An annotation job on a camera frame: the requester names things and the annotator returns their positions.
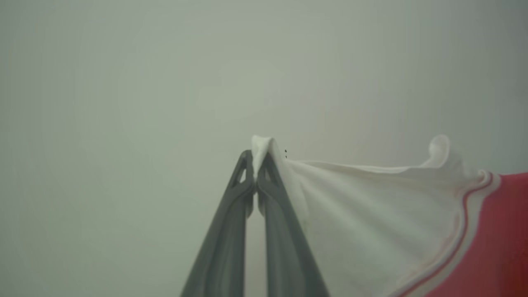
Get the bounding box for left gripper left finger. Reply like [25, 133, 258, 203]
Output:
[180, 149, 257, 297]

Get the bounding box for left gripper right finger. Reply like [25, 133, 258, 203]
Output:
[257, 152, 331, 297]

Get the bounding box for red and white jersey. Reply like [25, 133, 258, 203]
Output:
[250, 134, 528, 297]

